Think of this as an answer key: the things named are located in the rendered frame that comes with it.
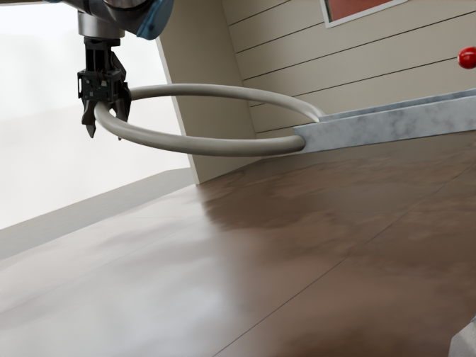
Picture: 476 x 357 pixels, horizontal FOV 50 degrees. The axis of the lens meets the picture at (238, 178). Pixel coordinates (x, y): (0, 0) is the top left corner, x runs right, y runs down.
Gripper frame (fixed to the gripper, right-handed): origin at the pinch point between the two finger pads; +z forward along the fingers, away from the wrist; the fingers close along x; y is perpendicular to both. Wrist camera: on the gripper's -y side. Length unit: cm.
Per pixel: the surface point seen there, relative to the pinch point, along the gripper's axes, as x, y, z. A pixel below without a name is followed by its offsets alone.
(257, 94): 31.5, -20.0, -6.9
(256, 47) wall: 27, -805, 74
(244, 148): 29.9, 23.3, -6.8
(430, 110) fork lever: 58, 27, -17
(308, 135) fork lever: 40.9, 17.2, -8.2
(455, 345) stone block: 66, 37, 18
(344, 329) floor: 85, -102, 121
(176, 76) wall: -99, -721, 121
